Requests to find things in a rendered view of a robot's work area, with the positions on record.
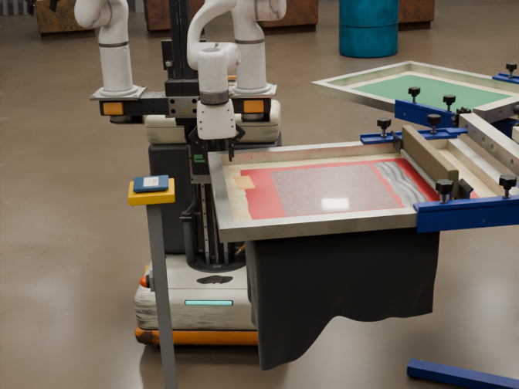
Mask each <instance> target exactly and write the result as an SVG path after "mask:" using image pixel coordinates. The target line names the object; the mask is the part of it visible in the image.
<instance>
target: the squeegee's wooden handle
mask: <svg viewBox="0 0 519 389"><path fill-rule="evenodd" d="M402 149H405V150H406V151H407V152H408V154H409V155H410V156H411V157H412V158H413V159H414V160H415V161H416V162H417V163H418V164H419V166H420V167H421V168H422V169H423V170H424V171H425V172H426V173H427V174H428V175H429V176H430V177H431V178H432V179H433V180H434V181H435V182H437V180H439V179H440V180H443V179H448V180H449V181H453V190H452V191H451V192H452V193H453V197H458V184H459V170H458V169H457V168H455V167H454V166H453V165H452V164H451V163H450V162H449V161H448V160H447V159H446V158H445V157H444V156H443V155H441V153H440V152H438V150H437V149H435V148H434V146H433V145H431V143H429V142H428V141H427V140H426V139H425V138H424V137H423V136H422V135H421V134H420V133H419V132H418V131H417V130H415V129H414V128H413V127H412V126H411V125H405V126H403V127H402Z"/></svg>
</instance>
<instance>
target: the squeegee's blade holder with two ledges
mask: <svg viewBox="0 0 519 389"><path fill-rule="evenodd" d="M400 153H401V154H402V155H403V156H404V158H405V159H406V160H407V161H408V162H409V163H410V164H411V165H412V166H413V167H414V168H415V169H416V170H417V171H418V172H419V174H420V175H421V176H422V177H423V178H424V179H425V180H426V182H427V183H428V184H429V185H430V186H431V187H432V188H433V189H434V191H435V192H436V193H437V194H438V195H439V191H436V182H435V181H434V180H433V179H432V178H431V177H430V176H429V175H428V174H427V173H426V172H425V171H424V170H423V169H422V168H421V167H420V166H419V164H418V163H417V162H416V161H415V160H414V159H413V158H412V157H411V156H410V155H409V154H408V152H407V151H406V150H405V149H400Z"/></svg>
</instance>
